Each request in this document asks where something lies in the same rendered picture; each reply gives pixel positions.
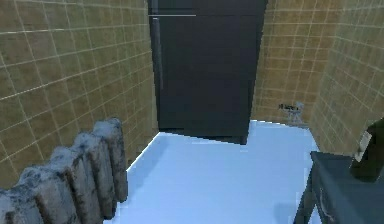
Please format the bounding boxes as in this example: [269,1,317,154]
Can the grey rusty radiator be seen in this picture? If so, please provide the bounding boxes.
[0,117,129,224]

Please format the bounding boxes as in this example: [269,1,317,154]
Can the dark olive square object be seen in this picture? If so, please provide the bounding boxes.
[349,117,384,183]

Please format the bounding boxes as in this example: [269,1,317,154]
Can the dark grey fridge handle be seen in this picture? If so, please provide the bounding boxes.
[151,17,165,91]

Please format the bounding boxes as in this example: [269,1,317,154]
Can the black fridge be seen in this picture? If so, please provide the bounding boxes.
[147,0,269,146]

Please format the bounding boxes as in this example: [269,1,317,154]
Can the dark grey table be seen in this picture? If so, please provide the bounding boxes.
[293,150,384,224]

